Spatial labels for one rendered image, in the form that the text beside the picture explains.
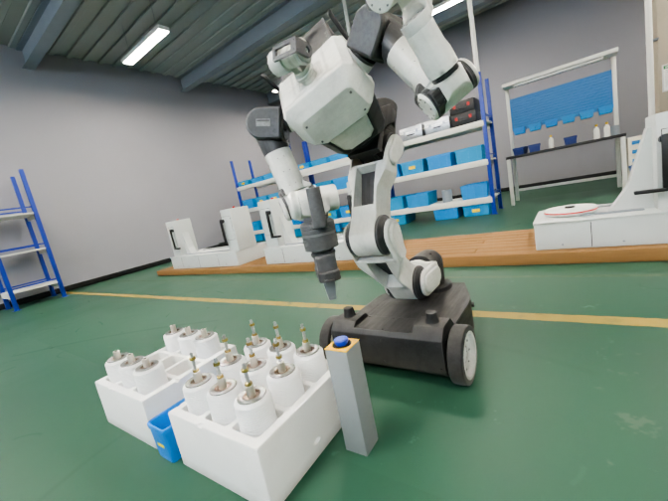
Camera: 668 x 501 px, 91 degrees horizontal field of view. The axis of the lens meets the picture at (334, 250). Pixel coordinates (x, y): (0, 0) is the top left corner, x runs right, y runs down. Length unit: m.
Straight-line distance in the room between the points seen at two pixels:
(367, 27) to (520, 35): 8.31
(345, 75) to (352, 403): 0.88
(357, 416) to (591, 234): 2.00
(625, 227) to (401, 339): 1.74
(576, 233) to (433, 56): 1.93
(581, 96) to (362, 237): 5.65
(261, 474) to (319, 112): 0.95
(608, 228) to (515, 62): 6.92
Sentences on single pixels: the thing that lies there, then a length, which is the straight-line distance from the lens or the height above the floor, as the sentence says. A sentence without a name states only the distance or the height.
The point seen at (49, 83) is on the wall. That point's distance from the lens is 7.91.
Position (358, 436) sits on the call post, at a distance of 1.03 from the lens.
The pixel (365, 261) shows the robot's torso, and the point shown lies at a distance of 1.24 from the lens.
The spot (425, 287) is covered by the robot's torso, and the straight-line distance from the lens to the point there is 1.40.
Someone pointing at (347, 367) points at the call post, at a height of 0.27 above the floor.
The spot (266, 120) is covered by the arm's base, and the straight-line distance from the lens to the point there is 1.12.
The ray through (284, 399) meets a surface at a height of 0.19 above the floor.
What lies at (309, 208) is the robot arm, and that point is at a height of 0.69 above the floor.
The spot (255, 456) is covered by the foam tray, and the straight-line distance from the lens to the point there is 0.91.
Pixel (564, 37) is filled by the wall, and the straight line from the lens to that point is 9.15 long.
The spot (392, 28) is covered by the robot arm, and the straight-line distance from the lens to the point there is 1.02.
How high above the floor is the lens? 0.71
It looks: 9 degrees down
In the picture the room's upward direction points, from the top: 11 degrees counter-clockwise
